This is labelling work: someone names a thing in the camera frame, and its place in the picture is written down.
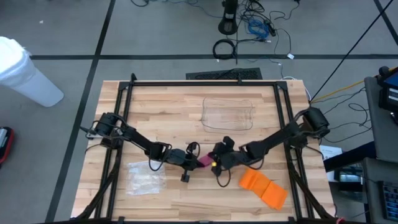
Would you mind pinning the white paper sheet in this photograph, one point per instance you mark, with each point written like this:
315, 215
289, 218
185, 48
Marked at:
331, 152

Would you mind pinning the clear plastic zip bag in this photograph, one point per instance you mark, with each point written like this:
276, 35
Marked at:
144, 177

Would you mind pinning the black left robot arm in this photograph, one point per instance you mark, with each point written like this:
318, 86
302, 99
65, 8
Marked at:
140, 141

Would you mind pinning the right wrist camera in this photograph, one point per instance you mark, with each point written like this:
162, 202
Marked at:
229, 142

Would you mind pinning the black screen device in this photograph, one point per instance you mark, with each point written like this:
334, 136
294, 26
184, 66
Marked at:
390, 90

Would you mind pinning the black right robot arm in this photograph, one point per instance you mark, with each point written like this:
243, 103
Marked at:
280, 135

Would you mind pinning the clear plastic bin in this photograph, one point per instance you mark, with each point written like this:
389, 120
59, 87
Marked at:
227, 113

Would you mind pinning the black metal table frame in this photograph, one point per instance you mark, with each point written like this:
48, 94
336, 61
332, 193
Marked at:
202, 83

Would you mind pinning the black floor mat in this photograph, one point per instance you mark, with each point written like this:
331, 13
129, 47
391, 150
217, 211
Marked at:
224, 74

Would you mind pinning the grey cart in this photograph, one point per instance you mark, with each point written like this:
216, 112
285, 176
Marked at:
382, 137

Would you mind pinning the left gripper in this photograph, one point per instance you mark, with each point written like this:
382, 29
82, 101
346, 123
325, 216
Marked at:
183, 159

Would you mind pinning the red and black case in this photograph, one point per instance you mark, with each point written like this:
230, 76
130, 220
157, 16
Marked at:
6, 144

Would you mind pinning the black keypad device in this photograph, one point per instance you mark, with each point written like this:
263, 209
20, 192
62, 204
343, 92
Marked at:
390, 200

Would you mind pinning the pink elastic bandage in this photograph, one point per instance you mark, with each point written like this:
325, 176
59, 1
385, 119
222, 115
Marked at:
206, 160

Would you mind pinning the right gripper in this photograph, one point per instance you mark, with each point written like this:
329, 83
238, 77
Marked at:
231, 158

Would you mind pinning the black floor stand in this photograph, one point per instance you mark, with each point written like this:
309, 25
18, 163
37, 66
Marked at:
228, 21

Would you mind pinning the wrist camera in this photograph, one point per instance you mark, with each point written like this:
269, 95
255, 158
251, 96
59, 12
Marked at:
185, 177
229, 142

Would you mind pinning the thin black slanted pole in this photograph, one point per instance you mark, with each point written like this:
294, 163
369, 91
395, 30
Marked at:
351, 51

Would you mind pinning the white trash can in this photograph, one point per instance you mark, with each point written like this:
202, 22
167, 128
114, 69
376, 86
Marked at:
25, 77

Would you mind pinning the orange elastic bandage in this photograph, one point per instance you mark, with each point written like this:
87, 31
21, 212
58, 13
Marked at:
264, 188

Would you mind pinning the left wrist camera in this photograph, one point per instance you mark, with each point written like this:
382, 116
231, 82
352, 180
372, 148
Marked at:
185, 177

